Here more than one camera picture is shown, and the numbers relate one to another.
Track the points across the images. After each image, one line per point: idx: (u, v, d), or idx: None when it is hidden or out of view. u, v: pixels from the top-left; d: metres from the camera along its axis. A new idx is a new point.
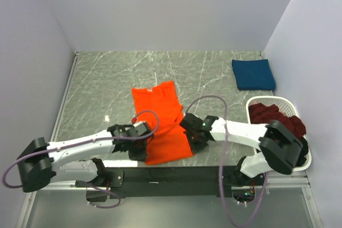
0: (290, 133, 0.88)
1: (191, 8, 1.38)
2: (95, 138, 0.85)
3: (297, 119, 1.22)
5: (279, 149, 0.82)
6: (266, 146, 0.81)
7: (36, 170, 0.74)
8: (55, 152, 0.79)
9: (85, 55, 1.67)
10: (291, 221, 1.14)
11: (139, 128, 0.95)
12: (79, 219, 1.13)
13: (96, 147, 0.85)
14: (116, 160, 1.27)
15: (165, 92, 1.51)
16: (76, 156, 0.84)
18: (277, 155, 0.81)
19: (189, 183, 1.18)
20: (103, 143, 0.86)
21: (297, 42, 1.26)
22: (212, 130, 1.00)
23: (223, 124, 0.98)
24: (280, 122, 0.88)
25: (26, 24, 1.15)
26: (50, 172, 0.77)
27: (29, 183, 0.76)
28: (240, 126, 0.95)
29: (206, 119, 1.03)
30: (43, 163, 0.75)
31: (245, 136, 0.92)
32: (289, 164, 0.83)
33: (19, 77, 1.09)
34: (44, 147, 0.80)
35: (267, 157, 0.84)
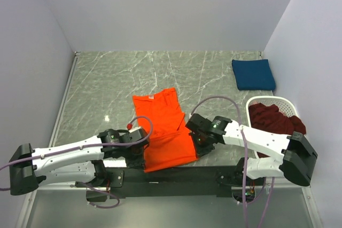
0: (310, 147, 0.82)
1: (190, 8, 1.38)
2: (83, 145, 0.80)
3: (297, 119, 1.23)
5: (302, 163, 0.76)
6: (290, 161, 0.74)
7: (18, 179, 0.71)
8: (39, 159, 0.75)
9: (85, 55, 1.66)
10: (291, 221, 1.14)
11: (134, 134, 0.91)
12: (79, 219, 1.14)
13: (84, 155, 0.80)
14: (116, 160, 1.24)
15: (167, 99, 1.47)
16: (61, 164, 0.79)
18: (300, 171, 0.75)
19: (189, 183, 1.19)
20: (91, 151, 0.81)
21: (297, 42, 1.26)
22: (225, 133, 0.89)
23: (239, 128, 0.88)
24: (303, 135, 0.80)
25: (26, 24, 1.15)
26: (35, 181, 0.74)
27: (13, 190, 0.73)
28: (261, 134, 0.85)
29: (217, 121, 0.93)
30: (25, 172, 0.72)
31: (265, 147, 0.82)
32: (308, 178, 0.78)
33: (19, 77, 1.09)
34: (29, 153, 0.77)
35: (287, 170, 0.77)
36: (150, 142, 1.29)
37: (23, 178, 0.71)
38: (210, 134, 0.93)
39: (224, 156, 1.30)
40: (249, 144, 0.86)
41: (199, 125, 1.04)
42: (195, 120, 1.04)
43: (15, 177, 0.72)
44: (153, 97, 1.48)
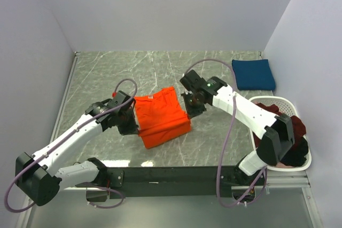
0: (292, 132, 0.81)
1: (190, 8, 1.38)
2: (78, 126, 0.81)
3: (297, 119, 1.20)
5: (278, 142, 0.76)
6: (270, 138, 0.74)
7: (37, 182, 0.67)
8: (44, 159, 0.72)
9: (85, 55, 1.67)
10: (292, 221, 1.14)
11: (118, 97, 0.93)
12: (79, 219, 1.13)
13: (83, 134, 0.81)
14: (116, 160, 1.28)
15: (167, 97, 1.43)
16: (67, 155, 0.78)
18: (273, 148, 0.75)
19: (189, 183, 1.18)
20: (88, 127, 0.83)
21: (297, 42, 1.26)
22: (216, 93, 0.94)
23: (232, 94, 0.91)
24: (290, 119, 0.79)
25: (25, 24, 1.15)
26: (52, 179, 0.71)
27: (38, 198, 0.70)
28: (250, 106, 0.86)
29: (212, 81, 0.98)
30: (38, 174, 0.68)
31: (251, 119, 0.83)
32: (277, 158, 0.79)
33: (19, 77, 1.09)
34: (31, 159, 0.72)
35: (262, 145, 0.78)
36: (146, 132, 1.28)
37: (40, 179, 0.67)
38: (201, 91, 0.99)
39: (225, 156, 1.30)
40: (237, 113, 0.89)
41: (193, 82, 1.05)
42: (190, 77, 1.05)
43: (32, 185, 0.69)
44: (152, 97, 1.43)
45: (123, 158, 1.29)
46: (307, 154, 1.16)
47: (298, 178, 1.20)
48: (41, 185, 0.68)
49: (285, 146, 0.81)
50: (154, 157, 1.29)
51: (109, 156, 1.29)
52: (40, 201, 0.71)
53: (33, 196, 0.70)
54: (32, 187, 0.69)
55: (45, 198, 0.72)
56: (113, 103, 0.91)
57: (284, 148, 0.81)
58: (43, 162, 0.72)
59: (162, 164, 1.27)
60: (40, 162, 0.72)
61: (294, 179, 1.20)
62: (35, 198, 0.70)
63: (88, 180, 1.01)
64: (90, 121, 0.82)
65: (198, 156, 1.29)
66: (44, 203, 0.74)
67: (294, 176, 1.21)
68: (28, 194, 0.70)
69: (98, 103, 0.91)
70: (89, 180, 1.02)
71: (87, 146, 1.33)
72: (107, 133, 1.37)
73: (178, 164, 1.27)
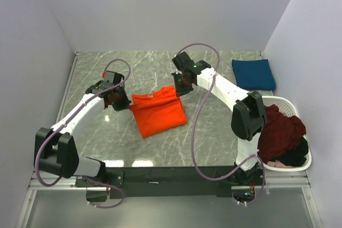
0: (262, 108, 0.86)
1: (191, 7, 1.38)
2: (86, 100, 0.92)
3: (297, 119, 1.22)
5: (247, 115, 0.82)
6: (239, 109, 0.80)
7: (62, 149, 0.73)
8: (64, 127, 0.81)
9: (85, 55, 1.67)
10: (292, 221, 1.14)
11: (109, 78, 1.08)
12: (79, 219, 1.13)
13: (91, 108, 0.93)
14: (116, 160, 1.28)
15: (166, 95, 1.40)
16: (80, 125, 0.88)
18: (243, 119, 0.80)
19: (189, 183, 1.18)
20: (94, 102, 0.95)
21: (297, 42, 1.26)
22: (200, 73, 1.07)
23: (212, 75, 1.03)
24: (260, 96, 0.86)
25: (25, 24, 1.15)
26: (74, 146, 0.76)
27: (65, 167, 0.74)
28: (227, 84, 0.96)
29: (199, 64, 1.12)
30: (63, 140, 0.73)
31: (225, 94, 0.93)
32: (248, 131, 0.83)
33: (18, 77, 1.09)
34: (50, 131, 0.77)
35: (233, 118, 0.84)
36: (145, 124, 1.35)
37: (66, 145, 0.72)
38: (188, 72, 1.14)
39: (225, 156, 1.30)
40: (215, 89, 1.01)
41: (183, 63, 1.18)
42: (180, 59, 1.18)
43: (59, 152, 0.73)
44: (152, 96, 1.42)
45: (123, 158, 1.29)
46: (307, 154, 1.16)
47: (298, 178, 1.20)
48: (67, 150, 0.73)
49: (256, 121, 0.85)
50: (154, 157, 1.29)
51: (109, 156, 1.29)
52: (67, 169, 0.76)
53: (59, 166, 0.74)
54: (59, 155, 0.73)
55: (69, 168, 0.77)
56: (106, 83, 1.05)
57: (256, 123, 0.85)
58: (64, 130, 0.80)
59: (162, 164, 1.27)
60: (62, 130, 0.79)
61: (294, 179, 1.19)
62: (62, 166, 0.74)
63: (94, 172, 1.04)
64: (95, 96, 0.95)
65: (198, 156, 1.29)
66: (69, 174, 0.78)
67: (294, 177, 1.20)
68: (53, 167, 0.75)
69: (94, 85, 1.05)
70: (93, 174, 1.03)
71: (87, 145, 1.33)
72: (107, 132, 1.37)
73: (178, 164, 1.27)
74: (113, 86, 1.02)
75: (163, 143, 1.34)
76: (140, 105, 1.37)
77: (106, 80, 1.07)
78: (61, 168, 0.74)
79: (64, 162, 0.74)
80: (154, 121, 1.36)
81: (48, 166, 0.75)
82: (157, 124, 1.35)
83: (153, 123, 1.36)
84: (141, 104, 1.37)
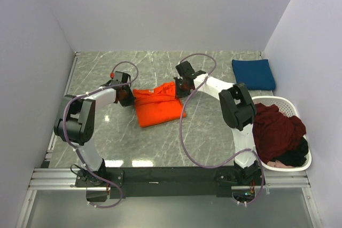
0: (250, 97, 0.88)
1: (191, 8, 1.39)
2: (103, 87, 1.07)
3: (297, 119, 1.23)
5: (233, 102, 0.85)
6: (222, 95, 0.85)
7: (86, 108, 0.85)
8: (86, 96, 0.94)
9: (85, 55, 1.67)
10: (292, 221, 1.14)
11: (118, 77, 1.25)
12: (79, 219, 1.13)
13: (107, 93, 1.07)
14: (116, 160, 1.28)
15: (166, 91, 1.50)
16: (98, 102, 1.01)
18: (227, 105, 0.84)
19: (189, 183, 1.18)
20: (109, 91, 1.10)
21: (297, 42, 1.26)
22: (195, 78, 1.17)
23: (204, 76, 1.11)
24: (245, 85, 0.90)
25: (25, 25, 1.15)
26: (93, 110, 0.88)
27: (85, 127, 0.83)
28: (216, 81, 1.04)
29: (196, 72, 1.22)
30: (86, 103, 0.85)
31: (215, 88, 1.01)
32: (236, 119, 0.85)
33: (18, 78, 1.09)
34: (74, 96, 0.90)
35: (222, 108, 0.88)
36: (144, 115, 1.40)
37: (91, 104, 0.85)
38: (187, 79, 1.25)
39: (225, 156, 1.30)
40: (205, 87, 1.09)
41: (185, 71, 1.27)
42: (183, 67, 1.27)
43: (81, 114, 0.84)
44: (153, 91, 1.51)
45: (123, 158, 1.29)
46: (307, 154, 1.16)
47: (298, 178, 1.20)
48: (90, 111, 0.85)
49: (246, 111, 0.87)
50: (154, 157, 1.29)
51: (109, 156, 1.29)
52: (86, 131, 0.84)
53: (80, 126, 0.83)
54: (81, 116, 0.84)
55: (87, 132, 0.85)
56: (115, 81, 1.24)
57: (247, 112, 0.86)
58: (87, 97, 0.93)
59: (162, 164, 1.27)
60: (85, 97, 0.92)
61: (294, 179, 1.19)
62: (83, 126, 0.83)
63: (96, 164, 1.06)
64: (111, 86, 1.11)
65: (197, 156, 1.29)
66: (86, 139, 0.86)
67: (294, 177, 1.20)
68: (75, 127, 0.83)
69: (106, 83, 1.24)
70: (94, 167, 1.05)
71: None
72: (107, 133, 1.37)
73: (178, 164, 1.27)
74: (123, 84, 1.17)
75: (163, 143, 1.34)
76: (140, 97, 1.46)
77: (115, 80, 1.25)
78: (82, 128, 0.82)
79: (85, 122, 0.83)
80: (152, 112, 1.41)
81: (71, 125, 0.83)
82: (155, 116, 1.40)
83: (151, 114, 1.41)
84: (142, 97, 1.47)
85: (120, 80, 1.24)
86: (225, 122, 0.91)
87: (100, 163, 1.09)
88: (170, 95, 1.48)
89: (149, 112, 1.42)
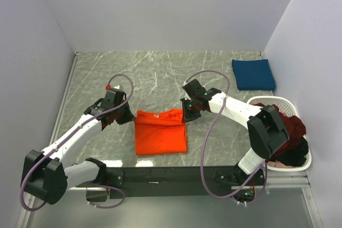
0: (281, 122, 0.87)
1: (190, 8, 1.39)
2: (82, 123, 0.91)
3: (297, 119, 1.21)
5: (264, 132, 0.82)
6: (255, 125, 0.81)
7: (48, 176, 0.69)
8: (54, 152, 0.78)
9: (85, 55, 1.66)
10: (292, 221, 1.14)
11: (109, 96, 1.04)
12: (78, 219, 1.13)
13: (86, 130, 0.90)
14: (116, 160, 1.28)
15: (173, 118, 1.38)
16: (74, 147, 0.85)
18: (260, 136, 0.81)
19: (189, 183, 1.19)
20: (91, 124, 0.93)
21: (297, 42, 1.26)
22: (211, 99, 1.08)
23: (223, 97, 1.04)
24: (275, 108, 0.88)
25: (25, 24, 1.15)
26: (62, 172, 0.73)
27: (51, 193, 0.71)
28: (239, 104, 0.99)
29: (209, 91, 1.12)
30: (51, 167, 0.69)
31: (238, 113, 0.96)
32: (269, 149, 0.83)
33: (18, 77, 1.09)
34: (41, 155, 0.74)
35: (253, 138, 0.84)
36: (142, 145, 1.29)
37: (53, 172, 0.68)
38: (200, 100, 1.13)
39: (225, 156, 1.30)
40: (225, 110, 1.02)
41: (194, 90, 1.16)
42: (192, 86, 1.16)
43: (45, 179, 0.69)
44: (158, 116, 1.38)
45: (123, 158, 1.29)
46: (307, 154, 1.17)
47: (298, 178, 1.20)
48: (55, 178, 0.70)
49: (278, 138, 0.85)
50: (155, 157, 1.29)
51: (109, 156, 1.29)
52: (53, 195, 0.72)
53: (45, 191, 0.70)
54: (45, 182, 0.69)
55: (55, 194, 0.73)
56: (106, 103, 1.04)
57: (278, 140, 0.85)
58: (55, 153, 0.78)
59: (162, 163, 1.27)
60: (53, 154, 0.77)
61: (294, 179, 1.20)
62: (47, 193, 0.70)
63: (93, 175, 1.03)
64: (92, 118, 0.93)
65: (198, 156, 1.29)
66: (55, 200, 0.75)
67: (294, 176, 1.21)
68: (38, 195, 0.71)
69: (92, 105, 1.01)
70: (92, 177, 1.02)
71: (87, 146, 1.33)
72: (107, 133, 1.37)
73: (178, 164, 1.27)
74: (112, 109, 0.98)
75: None
76: (142, 122, 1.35)
77: (106, 99, 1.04)
78: (46, 195, 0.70)
79: (49, 188, 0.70)
80: (152, 142, 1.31)
81: (33, 191, 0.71)
82: (155, 146, 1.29)
83: (150, 143, 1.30)
84: (145, 122, 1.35)
85: (112, 101, 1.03)
86: (253, 149, 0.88)
87: (99, 167, 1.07)
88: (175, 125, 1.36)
89: (149, 142, 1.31)
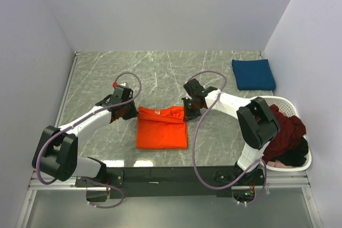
0: (271, 114, 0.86)
1: (191, 9, 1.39)
2: (95, 111, 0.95)
3: (297, 119, 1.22)
5: (254, 121, 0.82)
6: (242, 114, 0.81)
7: (65, 150, 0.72)
8: (70, 130, 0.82)
9: (85, 55, 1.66)
10: (292, 221, 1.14)
11: (118, 92, 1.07)
12: (78, 219, 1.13)
13: (99, 118, 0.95)
14: (116, 160, 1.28)
15: (174, 115, 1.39)
16: (87, 130, 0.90)
18: (249, 124, 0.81)
19: (189, 183, 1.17)
20: (102, 113, 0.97)
21: (297, 42, 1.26)
22: (207, 95, 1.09)
23: (217, 93, 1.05)
24: (264, 100, 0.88)
25: (25, 25, 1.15)
26: (76, 149, 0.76)
27: (63, 166, 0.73)
28: (232, 97, 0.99)
29: (207, 88, 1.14)
30: (67, 140, 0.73)
31: (230, 105, 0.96)
32: (259, 139, 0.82)
33: (18, 77, 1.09)
34: (57, 130, 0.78)
35: (242, 127, 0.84)
36: (144, 140, 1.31)
37: (70, 145, 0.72)
38: (197, 97, 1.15)
39: (225, 156, 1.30)
40: (219, 104, 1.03)
41: (193, 88, 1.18)
42: (191, 85, 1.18)
43: (60, 151, 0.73)
44: (160, 112, 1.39)
45: (123, 158, 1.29)
46: (307, 154, 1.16)
47: (298, 178, 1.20)
48: (71, 150, 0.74)
49: (268, 128, 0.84)
50: (155, 157, 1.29)
51: (109, 156, 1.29)
52: (65, 170, 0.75)
53: (57, 167, 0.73)
54: (60, 154, 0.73)
55: (66, 171, 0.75)
56: (115, 99, 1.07)
57: (269, 130, 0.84)
58: (71, 130, 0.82)
59: (162, 164, 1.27)
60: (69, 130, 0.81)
61: (294, 179, 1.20)
62: (61, 165, 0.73)
63: (93, 174, 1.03)
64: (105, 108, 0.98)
65: (198, 156, 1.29)
66: (65, 177, 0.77)
67: (294, 176, 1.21)
68: (52, 170, 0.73)
69: (101, 101, 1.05)
70: (93, 175, 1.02)
71: (87, 146, 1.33)
72: (107, 133, 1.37)
73: (178, 164, 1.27)
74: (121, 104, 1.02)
75: None
76: (145, 117, 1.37)
77: (115, 95, 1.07)
78: (59, 168, 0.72)
79: (63, 163, 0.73)
80: (154, 138, 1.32)
81: (47, 166, 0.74)
82: (156, 142, 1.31)
83: (152, 139, 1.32)
84: (146, 118, 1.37)
85: (120, 96, 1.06)
86: (245, 140, 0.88)
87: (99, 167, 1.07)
88: (176, 122, 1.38)
89: (150, 137, 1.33)
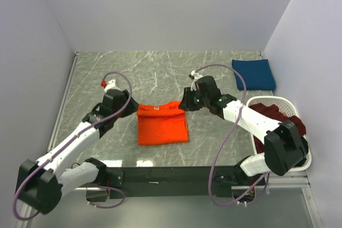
0: (300, 140, 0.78)
1: (190, 9, 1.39)
2: (79, 132, 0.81)
3: (297, 119, 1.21)
5: (281, 149, 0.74)
6: (271, 141, 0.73)
7: (41, 187, 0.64)
8: (49, 163, 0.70)
9: (85, 55, 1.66)
10: (292, 221, 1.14)
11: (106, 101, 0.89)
12: (79, 219, 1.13)
13: (84, 140, 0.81)
14: (116, 160, 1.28)
15: (173, 110, 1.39)
16: (70, 158, 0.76)
18: (277, 152, 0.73)
19: (189, 183, 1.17)
20: (87, 133, 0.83)
21: (297, 42, 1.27)
22: (226, 106, 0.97)
23: (239, 106, 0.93)
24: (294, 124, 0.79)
25: (25, 25, 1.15)
26: (56, 183, 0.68)
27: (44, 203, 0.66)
28: (256, 115, 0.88)
29: (225, 97, 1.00)
30: (44, 178, 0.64)
31: (255, 126, 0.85)
32: (285, 167, 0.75)
33: (19, 78, 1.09)
34: (35, 166, 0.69)
35: (267, 152, 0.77)
36: (146, 136, 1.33)
37: (47, 183, 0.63)
38: (213, 106, 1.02)
39: (225, 156, 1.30)
40: (241, 122, 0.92)
41: (209, 92, 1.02)
42: (208, 86, 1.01)
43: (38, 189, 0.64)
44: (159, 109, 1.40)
45: (123, 158, 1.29)
46: (307, 154, 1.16)
47: (298, 178, 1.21)
48: (49, 188, 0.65)
49: (293, 155, 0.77)
50: (155, 157, 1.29)
51: (109, 156, 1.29)
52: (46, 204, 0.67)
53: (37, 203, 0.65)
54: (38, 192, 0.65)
55: (48, 204, 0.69)
56: (105, 109, 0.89)
57: (294, 157, 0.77)
58: (49, 164, 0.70)
59: (162, 164, 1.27)
60: (47, 165, 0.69)
61: (294, 179, 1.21)
62: (40, 203, 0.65)
63: (89, 181, 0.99)
64: (90, 127, 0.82)
65: (197, 156, 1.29)
66: (47, 210, 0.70)
67: (293, 176, 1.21)
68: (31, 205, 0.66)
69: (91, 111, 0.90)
70: (91, 179, 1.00)
71: None
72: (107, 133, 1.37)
73: (178, 164, 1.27)
74: (110, 117, 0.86)
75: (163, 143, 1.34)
76: (145, 114, 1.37)
77: (104, 103, 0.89)
78: (40, 204, 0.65)
79: (43, 199, 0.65)
80: (155, 134, 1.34)
81: (25, 201, 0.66)
82: (157, 138, 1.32)
83: (153, 135, 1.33)
84: (146, 114, 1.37)
85: (110, 107, 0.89)
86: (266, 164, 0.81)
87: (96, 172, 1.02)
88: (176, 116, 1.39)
89: (152, 133, 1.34)
